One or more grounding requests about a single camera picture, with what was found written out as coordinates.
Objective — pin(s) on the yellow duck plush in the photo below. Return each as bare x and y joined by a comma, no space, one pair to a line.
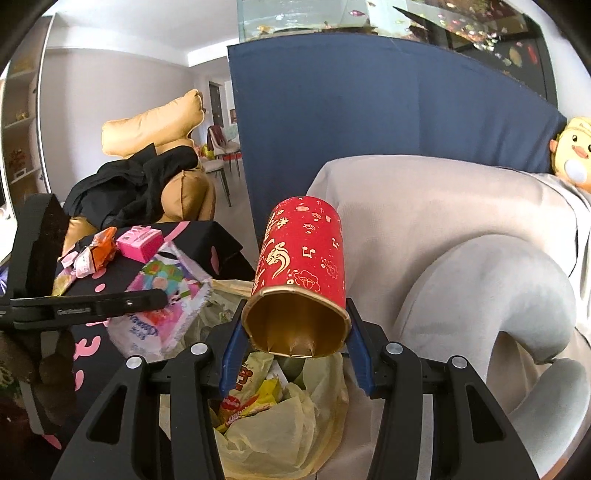
575,152

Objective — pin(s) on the grey neck pillow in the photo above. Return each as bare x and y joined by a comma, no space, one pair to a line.
485,286

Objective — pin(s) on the yellow armchair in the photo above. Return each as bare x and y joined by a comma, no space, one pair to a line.
152,120

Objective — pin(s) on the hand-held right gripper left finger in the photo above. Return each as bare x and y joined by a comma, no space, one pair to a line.
229,364

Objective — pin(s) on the beige dining chair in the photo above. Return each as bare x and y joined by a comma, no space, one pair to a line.
221,147

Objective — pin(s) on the small pink candy wrapper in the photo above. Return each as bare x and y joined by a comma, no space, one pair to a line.
69,259

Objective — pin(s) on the black cloth with pink print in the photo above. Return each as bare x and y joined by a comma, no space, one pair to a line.
221,249

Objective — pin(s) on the yellow plastic bag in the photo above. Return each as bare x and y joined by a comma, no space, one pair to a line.
295,429

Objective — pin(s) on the tall display shelf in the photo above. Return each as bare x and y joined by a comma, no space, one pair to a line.
21,115

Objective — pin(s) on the yellow crumpled snack wrapper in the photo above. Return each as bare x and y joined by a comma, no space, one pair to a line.
61,282

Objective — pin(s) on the beige blanket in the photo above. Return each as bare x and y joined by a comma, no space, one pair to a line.
415,203

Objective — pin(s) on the red patterned paper can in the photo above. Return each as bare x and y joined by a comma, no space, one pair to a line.
300,249

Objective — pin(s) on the pink box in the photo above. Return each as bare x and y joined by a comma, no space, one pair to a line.
138,242

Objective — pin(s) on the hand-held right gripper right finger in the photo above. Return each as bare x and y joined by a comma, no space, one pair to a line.
360,364

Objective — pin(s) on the black jacket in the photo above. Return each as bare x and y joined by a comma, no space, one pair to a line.
129,184

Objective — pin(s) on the person's left hand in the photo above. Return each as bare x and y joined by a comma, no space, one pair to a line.
55,378

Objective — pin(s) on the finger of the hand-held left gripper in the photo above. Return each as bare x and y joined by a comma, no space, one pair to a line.
138,302

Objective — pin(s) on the yellow snack packet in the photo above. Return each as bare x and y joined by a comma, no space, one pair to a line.
251,401

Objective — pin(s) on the pink white snack packet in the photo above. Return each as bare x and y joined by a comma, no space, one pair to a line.
157,286

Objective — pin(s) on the glass fish tank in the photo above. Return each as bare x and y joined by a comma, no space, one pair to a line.
323,14

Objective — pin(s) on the orange white snack wrapper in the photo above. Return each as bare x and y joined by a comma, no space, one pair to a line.
99,251

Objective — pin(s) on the blue cloth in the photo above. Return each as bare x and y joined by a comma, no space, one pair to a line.
346,115

